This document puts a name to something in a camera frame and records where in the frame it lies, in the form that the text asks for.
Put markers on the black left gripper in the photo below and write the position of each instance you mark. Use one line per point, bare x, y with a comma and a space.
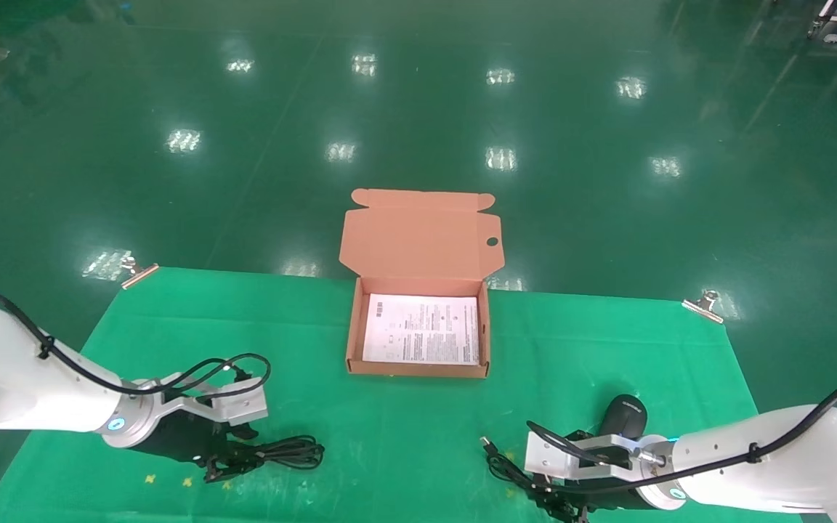
179, 436

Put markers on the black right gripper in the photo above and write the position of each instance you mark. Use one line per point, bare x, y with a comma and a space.
600, 494

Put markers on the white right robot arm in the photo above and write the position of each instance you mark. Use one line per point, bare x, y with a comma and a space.
789, 457

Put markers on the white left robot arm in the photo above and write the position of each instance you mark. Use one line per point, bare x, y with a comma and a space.
19, 378

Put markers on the brown open cardboard box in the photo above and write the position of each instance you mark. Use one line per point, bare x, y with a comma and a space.
418, 240

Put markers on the green table cloth mat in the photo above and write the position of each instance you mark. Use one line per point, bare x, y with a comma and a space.
404, 443

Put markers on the metal binder clip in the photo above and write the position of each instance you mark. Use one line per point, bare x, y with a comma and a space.
139, 274
703, 306

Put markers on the white printed instruction sheet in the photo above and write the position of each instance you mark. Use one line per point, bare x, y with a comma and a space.
422, 330

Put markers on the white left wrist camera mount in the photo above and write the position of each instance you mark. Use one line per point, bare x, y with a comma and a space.
233, 405

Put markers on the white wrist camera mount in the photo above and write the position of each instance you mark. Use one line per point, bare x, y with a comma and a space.
571, 459
233, 405

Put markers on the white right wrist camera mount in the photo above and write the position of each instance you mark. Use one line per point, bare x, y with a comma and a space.
571, 459

